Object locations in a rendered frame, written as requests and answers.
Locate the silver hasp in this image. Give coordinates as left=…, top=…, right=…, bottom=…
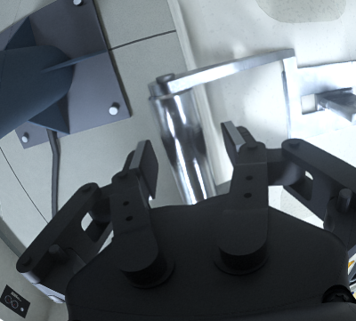
left=281, top=59, right=356, bottom=146

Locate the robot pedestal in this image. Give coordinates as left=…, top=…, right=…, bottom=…
left=0, top=0, right=132, bottom=150

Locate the black instrument panel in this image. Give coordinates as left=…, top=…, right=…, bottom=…
left=0, top=284, right=32, bottom=319

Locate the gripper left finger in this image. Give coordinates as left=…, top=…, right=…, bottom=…
left=16, top=140, right=159, bottom=289

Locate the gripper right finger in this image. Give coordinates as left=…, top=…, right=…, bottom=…
left=221, top=120, right=356, bottom=260

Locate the chrome winch handle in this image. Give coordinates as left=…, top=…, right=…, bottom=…
left=147, top=48, right=297, bottom=207

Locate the grey cable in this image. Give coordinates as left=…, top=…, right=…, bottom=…
left=46, top=128, right=61, bottom=218

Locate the white seat locker lid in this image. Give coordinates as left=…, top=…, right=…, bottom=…
left=155, top=0, right=356, bottom=204

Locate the silver turnbutton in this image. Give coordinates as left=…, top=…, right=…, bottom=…
left=300, top=87, right=356, bottom=123

